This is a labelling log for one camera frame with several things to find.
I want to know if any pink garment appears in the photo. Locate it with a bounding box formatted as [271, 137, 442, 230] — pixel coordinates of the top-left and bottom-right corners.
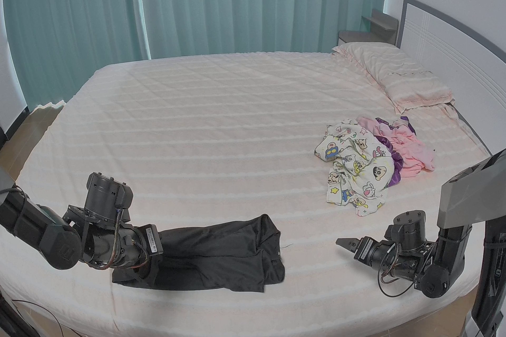
[356, 115, 436, 176]

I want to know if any bed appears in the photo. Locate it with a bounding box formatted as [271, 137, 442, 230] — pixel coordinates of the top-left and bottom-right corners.
[0, 0, 506, 337]

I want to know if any purple garment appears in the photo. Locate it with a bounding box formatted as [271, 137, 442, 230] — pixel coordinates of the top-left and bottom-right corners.
[373, 116, 416, 186]

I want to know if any white printed pyjama top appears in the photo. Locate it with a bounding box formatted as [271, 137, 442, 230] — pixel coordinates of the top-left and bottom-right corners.
[314, 118, 396, 217]

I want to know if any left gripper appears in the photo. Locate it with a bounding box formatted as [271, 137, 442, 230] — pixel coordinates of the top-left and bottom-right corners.
[128, 224, 164, 263]

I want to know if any black cable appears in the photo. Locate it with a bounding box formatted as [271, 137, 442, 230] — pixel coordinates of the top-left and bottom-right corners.
[12, 300, 62, 337]
[377, 260, 416, 298]

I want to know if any black T-shirt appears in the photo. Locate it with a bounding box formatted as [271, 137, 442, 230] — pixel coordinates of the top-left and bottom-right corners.
[111, 214, 286, 293]

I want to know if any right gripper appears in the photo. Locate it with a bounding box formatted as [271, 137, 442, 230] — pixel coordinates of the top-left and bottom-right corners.
[336, 236, 390, 269]

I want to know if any cream pillow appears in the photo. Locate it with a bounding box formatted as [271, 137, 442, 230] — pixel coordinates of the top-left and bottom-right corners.
[331, 41, 455, 115]

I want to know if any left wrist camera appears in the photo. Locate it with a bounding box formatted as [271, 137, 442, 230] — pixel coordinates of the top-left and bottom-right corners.
[118, 185, 134, 210]

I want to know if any grey bedside table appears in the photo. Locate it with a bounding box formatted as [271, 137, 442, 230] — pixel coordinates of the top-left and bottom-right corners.
[338, 9, 399, 48]

